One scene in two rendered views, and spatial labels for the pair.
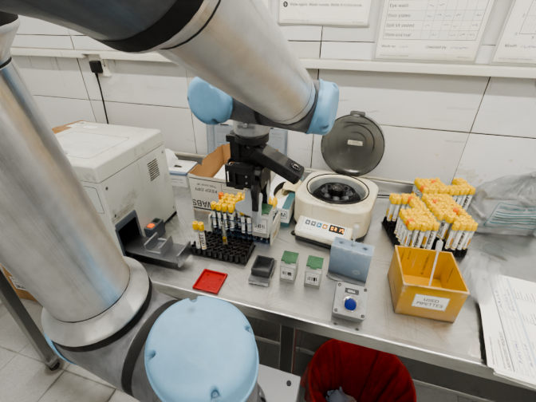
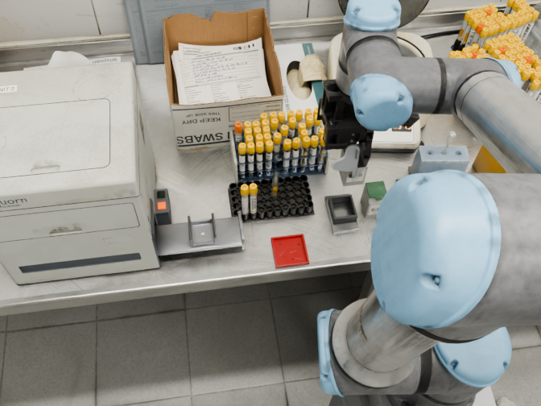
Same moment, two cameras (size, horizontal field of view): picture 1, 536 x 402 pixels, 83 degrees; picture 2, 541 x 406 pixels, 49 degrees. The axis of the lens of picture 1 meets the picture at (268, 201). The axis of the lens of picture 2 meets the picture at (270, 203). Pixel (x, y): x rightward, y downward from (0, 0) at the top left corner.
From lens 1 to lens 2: 65 cm
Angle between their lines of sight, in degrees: 31
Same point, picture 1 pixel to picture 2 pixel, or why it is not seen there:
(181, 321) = not seen: hidden behind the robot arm
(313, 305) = not seen: hidden behind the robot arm
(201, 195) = (193, 128)
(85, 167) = (120, 183)
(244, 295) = (340, 252)
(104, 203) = (143, 215)
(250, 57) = not seen: outside the picture
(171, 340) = (459, 346)
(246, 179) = (353, 136)
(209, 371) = (496, 354)
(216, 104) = (400, 117)
